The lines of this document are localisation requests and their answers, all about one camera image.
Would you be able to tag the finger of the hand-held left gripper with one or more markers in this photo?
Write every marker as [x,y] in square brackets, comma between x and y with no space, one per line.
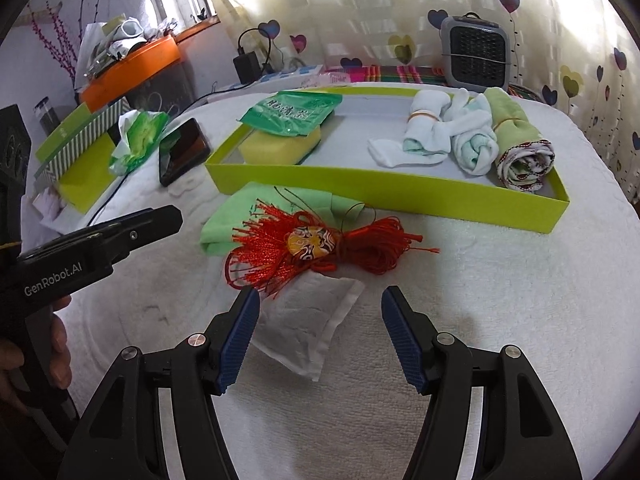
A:
[132,240]
[150,217]

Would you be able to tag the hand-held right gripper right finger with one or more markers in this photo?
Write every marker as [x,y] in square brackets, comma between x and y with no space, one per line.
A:
[400,340]

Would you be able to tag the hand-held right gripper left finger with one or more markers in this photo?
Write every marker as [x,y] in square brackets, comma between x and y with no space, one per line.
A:
[240,340]

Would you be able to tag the white non-woven pouch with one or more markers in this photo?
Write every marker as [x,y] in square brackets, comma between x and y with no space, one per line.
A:
[300,320]

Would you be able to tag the light green cloth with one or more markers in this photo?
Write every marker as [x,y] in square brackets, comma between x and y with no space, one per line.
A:
[225,220]

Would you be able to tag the red tassel mask ornament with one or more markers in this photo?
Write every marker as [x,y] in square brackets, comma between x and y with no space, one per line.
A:
[380,242]

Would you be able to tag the yellow sponge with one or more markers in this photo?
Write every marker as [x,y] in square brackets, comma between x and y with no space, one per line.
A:
[280,150]

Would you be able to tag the lime green cardboard box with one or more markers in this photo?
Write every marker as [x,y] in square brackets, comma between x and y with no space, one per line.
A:
[350,185]

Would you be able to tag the green foil packet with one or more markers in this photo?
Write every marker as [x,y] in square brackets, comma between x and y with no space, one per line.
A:
[285,110]

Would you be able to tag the white banded sock roll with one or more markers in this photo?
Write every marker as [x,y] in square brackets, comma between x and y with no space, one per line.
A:
[425,130]

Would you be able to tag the green towel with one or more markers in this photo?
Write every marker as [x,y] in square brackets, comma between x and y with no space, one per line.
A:
[510,120]

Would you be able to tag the person's left hand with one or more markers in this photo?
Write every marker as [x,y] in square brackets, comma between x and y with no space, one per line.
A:
[60,350]

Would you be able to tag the black smartphone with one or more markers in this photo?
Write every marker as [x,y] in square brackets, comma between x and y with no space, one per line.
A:
[182,152]

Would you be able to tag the green striped box lid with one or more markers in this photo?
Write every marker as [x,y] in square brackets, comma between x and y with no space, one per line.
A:
[85,170]

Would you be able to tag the green tissue pack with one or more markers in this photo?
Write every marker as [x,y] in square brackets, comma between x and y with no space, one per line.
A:
[142,135]

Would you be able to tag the dark glass cabinet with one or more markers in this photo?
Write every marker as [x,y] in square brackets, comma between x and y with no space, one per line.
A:
[165,90]

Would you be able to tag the dark glass jar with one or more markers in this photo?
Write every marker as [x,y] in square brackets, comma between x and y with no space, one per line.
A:
[47,117]

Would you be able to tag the orange storage tray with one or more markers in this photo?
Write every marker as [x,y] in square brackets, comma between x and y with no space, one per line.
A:
[135,70]

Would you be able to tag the black charger adapter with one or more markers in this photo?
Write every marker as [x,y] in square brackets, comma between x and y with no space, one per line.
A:
[247,67]

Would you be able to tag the white crumpled cloths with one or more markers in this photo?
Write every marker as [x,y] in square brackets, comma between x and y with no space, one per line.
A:
[132,30]

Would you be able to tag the red berry branches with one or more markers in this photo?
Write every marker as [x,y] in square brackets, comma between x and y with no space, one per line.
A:
[59,35]

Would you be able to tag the white blue power strip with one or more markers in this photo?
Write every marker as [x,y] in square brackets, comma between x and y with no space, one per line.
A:
[295,74]

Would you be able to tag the clear plastic packet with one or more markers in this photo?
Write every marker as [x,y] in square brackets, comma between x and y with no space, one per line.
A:
[330,79]

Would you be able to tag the plaid cloth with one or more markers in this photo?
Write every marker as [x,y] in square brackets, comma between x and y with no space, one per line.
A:
[410,71]

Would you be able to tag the grey desktop fan heater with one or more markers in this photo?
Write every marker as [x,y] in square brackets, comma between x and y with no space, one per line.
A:
[477,52]

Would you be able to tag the heart print curtain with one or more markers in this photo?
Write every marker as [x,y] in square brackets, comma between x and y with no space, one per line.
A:
[375,10]

